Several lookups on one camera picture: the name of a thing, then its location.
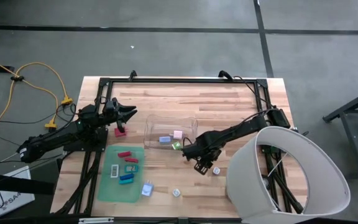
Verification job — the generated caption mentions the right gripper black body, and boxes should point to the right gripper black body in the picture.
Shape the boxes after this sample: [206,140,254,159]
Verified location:
[181,139,222,176]

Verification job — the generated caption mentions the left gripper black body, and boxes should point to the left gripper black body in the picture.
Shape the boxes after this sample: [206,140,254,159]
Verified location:
[103,98,126,133]

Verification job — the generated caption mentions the dark red block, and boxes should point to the dark red block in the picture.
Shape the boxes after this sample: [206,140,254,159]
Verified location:
[114,126,128,138]

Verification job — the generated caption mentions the clear plastic bin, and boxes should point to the clear plastic bin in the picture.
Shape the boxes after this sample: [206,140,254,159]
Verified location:
[143,114,198,151]

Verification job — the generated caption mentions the white lamp shade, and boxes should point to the white lamp shade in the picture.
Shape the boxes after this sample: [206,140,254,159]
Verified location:
[225,126,351,224]

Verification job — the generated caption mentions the teal translucent tray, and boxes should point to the teal translucent tray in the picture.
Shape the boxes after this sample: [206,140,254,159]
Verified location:
[96,144,145,204]

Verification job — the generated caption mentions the black metal beam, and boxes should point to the black metal beam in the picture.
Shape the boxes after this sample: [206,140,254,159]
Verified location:
[0,170,55,196]

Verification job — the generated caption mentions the white printed box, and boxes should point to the white printed box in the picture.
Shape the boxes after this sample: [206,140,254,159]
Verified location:
[0,166,36,218]

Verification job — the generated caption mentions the black metal stand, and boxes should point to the black metal stand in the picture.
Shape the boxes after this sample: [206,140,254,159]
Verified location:
[321,84,358,180]

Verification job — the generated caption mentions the yellow extension cable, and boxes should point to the yellow extension cable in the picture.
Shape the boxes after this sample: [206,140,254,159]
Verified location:
[0,52,58,144]
[11,61,74,105]

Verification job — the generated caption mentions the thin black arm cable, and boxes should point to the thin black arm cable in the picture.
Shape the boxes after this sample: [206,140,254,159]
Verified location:
[232,75,275,110]

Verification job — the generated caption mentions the silver metal bracket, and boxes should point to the silver metal bracket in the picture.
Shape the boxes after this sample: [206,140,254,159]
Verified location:
[78,217,115,224]

